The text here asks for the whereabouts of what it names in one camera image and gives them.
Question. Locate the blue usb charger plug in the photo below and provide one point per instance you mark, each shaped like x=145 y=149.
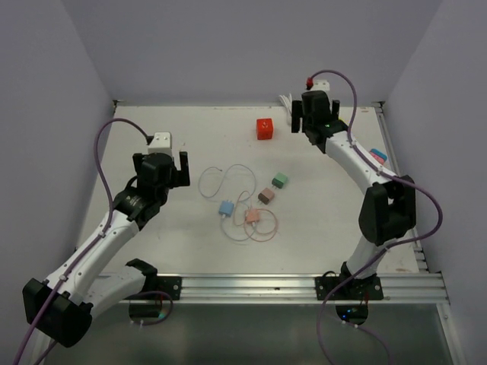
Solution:
x=226 y=209

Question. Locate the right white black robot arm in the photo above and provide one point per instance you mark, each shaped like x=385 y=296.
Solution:
x=388 y=208

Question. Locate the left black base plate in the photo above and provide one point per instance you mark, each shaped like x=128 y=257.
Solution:
x=171 y=285

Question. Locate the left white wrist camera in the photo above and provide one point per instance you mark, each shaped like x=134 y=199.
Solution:
x=161 y=143

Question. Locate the brown usb charger plug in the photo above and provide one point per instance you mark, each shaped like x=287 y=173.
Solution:
x=266 y=196

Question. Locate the pink blue white adapter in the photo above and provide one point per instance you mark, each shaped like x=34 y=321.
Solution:
x=379 y=156

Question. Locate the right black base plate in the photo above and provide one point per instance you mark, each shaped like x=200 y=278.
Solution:
x=357 y=289

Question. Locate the aluminium front rail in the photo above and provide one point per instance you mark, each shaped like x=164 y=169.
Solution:
x=274 y=289

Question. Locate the pink usb charger plug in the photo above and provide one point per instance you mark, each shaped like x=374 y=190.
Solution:
x=252 y=216

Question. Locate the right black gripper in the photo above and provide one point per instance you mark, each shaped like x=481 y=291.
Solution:
x=297 y=113

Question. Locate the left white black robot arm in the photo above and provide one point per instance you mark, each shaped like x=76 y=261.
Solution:
x=64 y=305

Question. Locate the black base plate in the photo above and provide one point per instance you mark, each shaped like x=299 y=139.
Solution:
x=357 y=289
x=171 y=285

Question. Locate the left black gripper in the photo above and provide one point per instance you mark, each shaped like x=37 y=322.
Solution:
x=179 y=178

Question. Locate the red cube socket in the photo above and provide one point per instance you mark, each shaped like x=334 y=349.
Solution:
x=264 y=129

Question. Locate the green charger plug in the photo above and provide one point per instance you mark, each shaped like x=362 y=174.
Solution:
x=279 y=181

